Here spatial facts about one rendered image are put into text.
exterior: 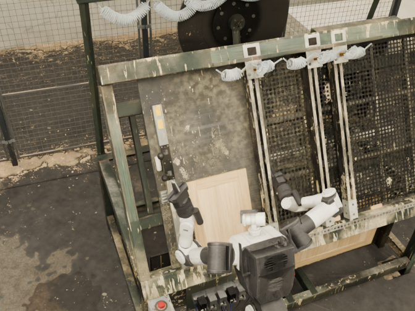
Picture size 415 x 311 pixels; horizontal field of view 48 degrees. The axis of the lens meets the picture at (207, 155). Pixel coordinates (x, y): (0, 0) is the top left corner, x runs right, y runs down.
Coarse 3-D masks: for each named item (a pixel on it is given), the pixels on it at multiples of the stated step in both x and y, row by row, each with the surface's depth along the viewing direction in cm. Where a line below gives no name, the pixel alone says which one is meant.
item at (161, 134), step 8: (160, 104) 251; (152, 112) 254; (160, 136) 253; (160, 144) 254; (168, 184) 258; (168, 192) 259; (176, 216) 262; (176, 224) 263; (176, 232) 264; (176, 240) 267
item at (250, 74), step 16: (256, 48) 258; (256, 64) 260; (256, 80) 265; (256, 96) 267; (256, 112) 271; (256, 128) 269; (256, 144) 272; (256, 160) 277; (272, 192) 278; (272, 208) 279; (272, 224) 280
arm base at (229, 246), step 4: (208, 244) 224; (212, 244) 222; (216, 244) 221; (220, 244) 222; (224, 244) 223; (228, 244) 225; (232, 244) 227; (228, 248) 225; (228, 252) 225; (228, 256) 224; (228, 260) 224; (228, 264) 223; (232, 264) 224; (228, 268) 223; (208, 272) 220; (212, 272) 218; (216, 272) 218; (220, 272) 218; (224, 272) 220; (228, 272) 222
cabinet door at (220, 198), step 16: (208, 176) 270; (224, 176) 272; (240, 176) 275; (192, 192) 266; (208, 192) 270; (224, 192) 273; (240, 192) 276; (208, 208) 271; (224, 208) 274; (240, 208) 278; (208, 224) 272; (224, 224) 276; (240, 224) 279; (208, 240) 274; (224, 240) 277
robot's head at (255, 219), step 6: (246, 216) 229; (252, 216) 228; (258, 216) 227; (264, 216) 226; (246, 222) 228; (252, 222) 228; (258, 222) 226; (264, 222) 226; (252, 228) 229; (258, 228) 229
